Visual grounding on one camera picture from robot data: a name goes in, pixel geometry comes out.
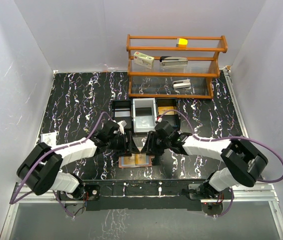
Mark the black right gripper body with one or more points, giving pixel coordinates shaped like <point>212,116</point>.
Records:
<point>164,143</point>

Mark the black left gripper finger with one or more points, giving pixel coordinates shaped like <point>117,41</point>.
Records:
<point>133,149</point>
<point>123,145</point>

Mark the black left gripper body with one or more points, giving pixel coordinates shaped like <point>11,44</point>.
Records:
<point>115,143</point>

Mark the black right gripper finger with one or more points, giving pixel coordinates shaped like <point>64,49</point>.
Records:
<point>148,146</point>
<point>156,160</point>

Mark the pink leather card holder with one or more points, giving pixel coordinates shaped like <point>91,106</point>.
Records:
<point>119,163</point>

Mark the gold VIP credit card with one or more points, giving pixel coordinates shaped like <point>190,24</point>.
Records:
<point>142,160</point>

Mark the black white organizer tray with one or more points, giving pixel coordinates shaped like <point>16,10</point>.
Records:
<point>144,113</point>

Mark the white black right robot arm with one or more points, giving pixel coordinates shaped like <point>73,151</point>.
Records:
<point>244,163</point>

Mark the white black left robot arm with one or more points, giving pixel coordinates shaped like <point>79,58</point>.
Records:
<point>41,170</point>

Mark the gold card in holder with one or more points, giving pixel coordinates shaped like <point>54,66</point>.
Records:
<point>127,161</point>

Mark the grey card in tray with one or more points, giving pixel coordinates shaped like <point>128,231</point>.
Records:
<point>122,114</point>

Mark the gold card in tray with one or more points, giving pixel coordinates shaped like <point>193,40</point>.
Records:
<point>162,109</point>

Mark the white hole punch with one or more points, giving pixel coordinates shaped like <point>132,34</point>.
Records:
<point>181,84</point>

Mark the white paper label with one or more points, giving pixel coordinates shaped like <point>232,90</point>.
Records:
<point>49,138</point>

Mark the orange wooden shelf rack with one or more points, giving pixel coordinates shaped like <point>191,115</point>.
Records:
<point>202,53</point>

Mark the grey black stapler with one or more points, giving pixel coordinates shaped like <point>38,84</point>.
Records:
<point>173,61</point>

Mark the white staples box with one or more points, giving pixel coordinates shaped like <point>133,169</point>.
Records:
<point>143,60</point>

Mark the yellow white small box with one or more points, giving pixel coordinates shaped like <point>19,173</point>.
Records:
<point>181,43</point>

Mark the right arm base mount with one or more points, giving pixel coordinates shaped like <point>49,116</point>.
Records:
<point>203,192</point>

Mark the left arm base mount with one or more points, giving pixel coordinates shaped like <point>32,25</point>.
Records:
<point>77,202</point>

